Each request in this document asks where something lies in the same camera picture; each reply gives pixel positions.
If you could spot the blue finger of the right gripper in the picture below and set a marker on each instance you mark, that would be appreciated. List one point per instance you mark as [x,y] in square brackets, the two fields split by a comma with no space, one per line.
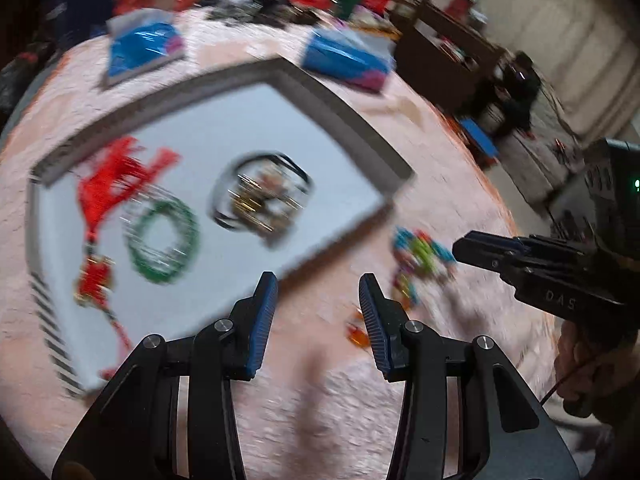
[491,252]

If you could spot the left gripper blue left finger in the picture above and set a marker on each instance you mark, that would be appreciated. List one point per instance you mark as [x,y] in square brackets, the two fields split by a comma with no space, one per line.
[228,350]

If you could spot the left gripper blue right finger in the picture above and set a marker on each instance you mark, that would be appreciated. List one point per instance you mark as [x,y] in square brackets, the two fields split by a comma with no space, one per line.
[410,352]

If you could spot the brown hair tie flower charm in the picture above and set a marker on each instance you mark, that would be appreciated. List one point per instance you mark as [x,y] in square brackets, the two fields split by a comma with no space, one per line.
[220,205]

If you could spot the gold chain ornament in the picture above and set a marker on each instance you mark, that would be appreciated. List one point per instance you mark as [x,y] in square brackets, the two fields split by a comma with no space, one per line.
[267,203]

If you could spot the red Chinese knot tassel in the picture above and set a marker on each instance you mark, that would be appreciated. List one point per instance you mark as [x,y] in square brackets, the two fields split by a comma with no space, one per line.
[116,176]

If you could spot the person's right hand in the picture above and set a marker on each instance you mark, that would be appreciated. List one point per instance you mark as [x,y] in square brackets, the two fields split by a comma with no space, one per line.
[590,367]

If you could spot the pink embossed tablecloth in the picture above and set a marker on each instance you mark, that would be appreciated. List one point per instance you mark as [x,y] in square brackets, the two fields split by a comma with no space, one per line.
[318,409]

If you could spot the seated person in black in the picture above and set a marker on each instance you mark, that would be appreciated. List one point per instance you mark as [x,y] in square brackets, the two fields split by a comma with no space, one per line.
[514,93]

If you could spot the striped cardboard tray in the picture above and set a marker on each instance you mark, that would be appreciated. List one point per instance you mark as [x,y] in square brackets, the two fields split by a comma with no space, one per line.
[213,121]

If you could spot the right blue tissue pack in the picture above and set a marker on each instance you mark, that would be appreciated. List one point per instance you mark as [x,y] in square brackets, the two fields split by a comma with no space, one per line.
[358,59]

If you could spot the blue tissue pack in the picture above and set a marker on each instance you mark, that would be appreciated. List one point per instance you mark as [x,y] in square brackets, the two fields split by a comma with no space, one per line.
[358,59]
[140,41]

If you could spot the left blue tissue pack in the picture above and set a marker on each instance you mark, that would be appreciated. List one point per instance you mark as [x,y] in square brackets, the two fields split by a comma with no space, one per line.
[140,41]

